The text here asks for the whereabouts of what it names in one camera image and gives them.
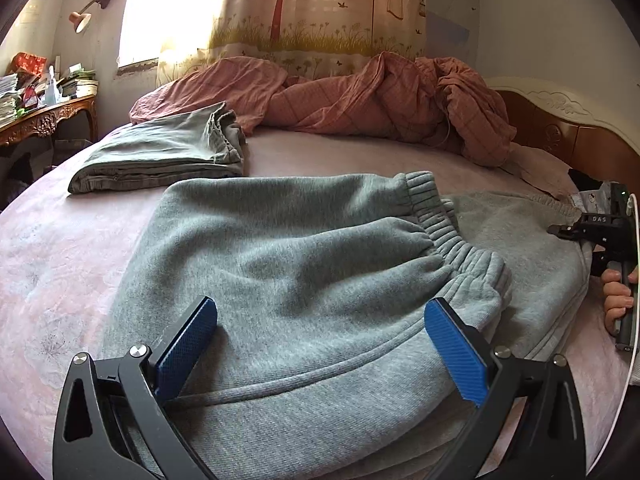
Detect person's right hand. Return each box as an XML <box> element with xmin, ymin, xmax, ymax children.
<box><xmin>601</xmin><ymin>266</ymin><xmax>640</xmax><ymax>336</ymax></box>

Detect bright window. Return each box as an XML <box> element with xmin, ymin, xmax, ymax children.
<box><xmin>117</xmin><ymin>0</ymin><xmax>251</xmax><ymax>68</ymax></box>

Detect wooden carved headboard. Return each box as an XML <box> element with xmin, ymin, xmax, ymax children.
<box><xmin>485</xmin><ymin>76</ymin><xmax>640</xmax><ymax>173</ymax></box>

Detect red packaging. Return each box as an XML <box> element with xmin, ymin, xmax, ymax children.
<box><xmin>11</xmin><ymin>51</ymin><xmax>49</xmax><ymax>77</ymax></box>

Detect pink pillow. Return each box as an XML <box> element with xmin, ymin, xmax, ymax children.
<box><xmin>509</xmin><ymin>144</ymin><xmax>583</xmax><ymax>202</ymax></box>

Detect pink plaid duvet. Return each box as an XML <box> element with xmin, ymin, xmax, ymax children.
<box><xmin>129</xmin><ymin>51</ymin><xmax>518</xmax><ymax>167</ymax></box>

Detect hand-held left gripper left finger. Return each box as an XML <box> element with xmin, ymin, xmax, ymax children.
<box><xmin>52</xmin><ymin>296</ymin><xmax>219</xmax><ymax>480</ymax></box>

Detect light grey sweatpants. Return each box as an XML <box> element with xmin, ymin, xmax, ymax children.
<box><xmin>97</xmin><ymin>171</ymin><xmax>593</xmax><ymax>480</ymax></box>

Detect stack of books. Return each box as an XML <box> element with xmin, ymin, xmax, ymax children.
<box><xmin>59</xmin><ymin>62</ymin><xmax>99</xmax><ymax>99</ymax></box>

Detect white plastic bag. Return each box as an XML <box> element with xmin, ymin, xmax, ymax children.
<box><xmin>42</xmin><ymin>65</ymin><xmax>64</xmax><ymax>107</ymax></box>

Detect printed meadow curtain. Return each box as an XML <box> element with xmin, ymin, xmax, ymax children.
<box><xmin>157</xmin><ymin>0</ymin><xmax>431</xmax><ymax>86</ymax></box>

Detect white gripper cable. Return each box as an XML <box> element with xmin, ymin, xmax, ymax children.
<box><xmin>595</xmin><ymin>195</ymin><xmax>640</xmax><ymax>466</ymax></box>

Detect stack of newspapers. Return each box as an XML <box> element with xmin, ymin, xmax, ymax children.
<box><xmin>0</xmin><ymin>74</ymin><xmax>23</xmax><ymax>129</ymax></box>

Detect carved wooden side table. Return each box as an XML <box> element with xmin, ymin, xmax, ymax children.
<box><xmin>0</xmin><ymin>94</ymin><xmax>99</xmax><ymax>150</ymax></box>

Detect folded olive grey pants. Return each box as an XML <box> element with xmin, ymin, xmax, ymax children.
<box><xmin>67</xmin><ymin>101</ymin><xmax>247</xmax><ymax>195</ymax></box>

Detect pink wall lamp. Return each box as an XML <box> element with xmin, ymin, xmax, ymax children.
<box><xmin>69</xmin><ymin>0</ymin><xmax>112</xmax><ymax>34</ymax></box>

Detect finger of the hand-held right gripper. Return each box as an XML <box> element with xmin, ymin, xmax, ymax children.
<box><xmin>546</xmin><ymin>224</ymin><xmax>586</xmax><ymax>241</ymax></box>

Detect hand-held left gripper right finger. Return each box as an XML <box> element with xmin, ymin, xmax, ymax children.
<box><xmin>424</xmin><ymin>297</ymin><xmax>587</xmax><ymax>480</ymax></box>

